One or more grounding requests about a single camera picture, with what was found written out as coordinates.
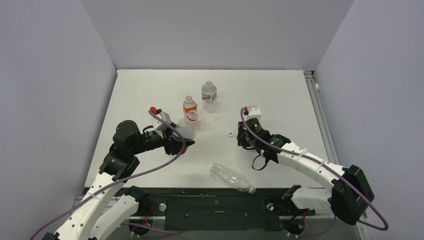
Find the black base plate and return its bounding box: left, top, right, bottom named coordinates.
left=129, top=188, right=316, bottom=231

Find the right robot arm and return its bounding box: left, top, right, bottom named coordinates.
left=236, top=118, right=375, bottom=225

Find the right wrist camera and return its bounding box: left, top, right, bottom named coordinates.
left=242, top=106, right=262, bottom=122

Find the clear crushed bottle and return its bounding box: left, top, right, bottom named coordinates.
left=209, top=162, right=256, bottom=195

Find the orange tea bottle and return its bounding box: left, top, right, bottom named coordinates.
left=183, top=95, right=198, bottom=117

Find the clear blue-label bottle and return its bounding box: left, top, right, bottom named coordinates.
left=201, top=80, right=217, bottom=113

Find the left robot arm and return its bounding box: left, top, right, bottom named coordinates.
left=43, top=120, right=195, bottom=240

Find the aluminium frame rail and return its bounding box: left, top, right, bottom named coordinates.
left=303, top=71, right=374, bottom=225

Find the red-cap water bottle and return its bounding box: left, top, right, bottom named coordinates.
left=174, top=110, right=198, bottom=154

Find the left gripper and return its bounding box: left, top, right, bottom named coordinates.
left=130, top=121, right=195, bottom=155

